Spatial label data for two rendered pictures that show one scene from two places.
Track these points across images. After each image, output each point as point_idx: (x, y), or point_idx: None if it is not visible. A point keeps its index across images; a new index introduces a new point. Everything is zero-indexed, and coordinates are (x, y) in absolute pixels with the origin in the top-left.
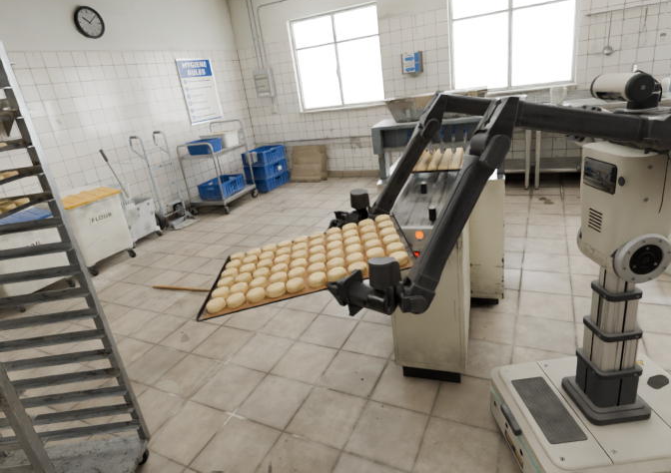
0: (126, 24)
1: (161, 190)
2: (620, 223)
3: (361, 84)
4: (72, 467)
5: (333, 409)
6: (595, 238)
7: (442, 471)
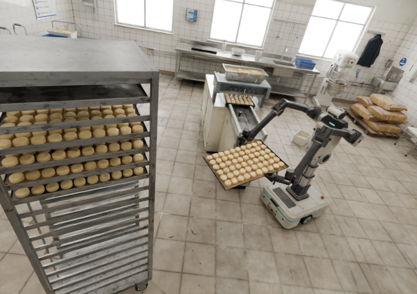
0: None
1: None
2: (324, 149)
3: (159, 17)
4: (110, 249)
5: (204, 204)
6: None
7: (251, 220)
